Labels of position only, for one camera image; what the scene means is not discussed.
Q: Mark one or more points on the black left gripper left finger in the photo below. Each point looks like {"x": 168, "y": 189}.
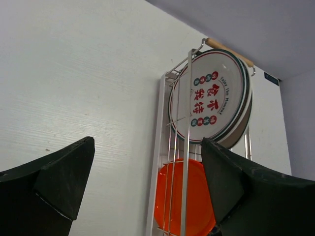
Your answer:
{"x": 43, "y": 197}

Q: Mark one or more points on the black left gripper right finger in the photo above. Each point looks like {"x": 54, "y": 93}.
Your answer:
{"x": 249, "y": 199}

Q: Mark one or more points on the plain white plate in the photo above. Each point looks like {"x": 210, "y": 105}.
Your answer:
{"x": 234, "y": 133}

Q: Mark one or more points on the white plate with red characters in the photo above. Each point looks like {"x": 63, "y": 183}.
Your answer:
{"x": 210, "y": 99}

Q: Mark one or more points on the metal wire dish rack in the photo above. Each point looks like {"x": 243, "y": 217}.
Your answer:
{"x": 168, "y": 211}

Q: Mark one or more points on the blue table label right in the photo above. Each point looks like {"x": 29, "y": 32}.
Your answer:
{"x": 271, "y": 79}

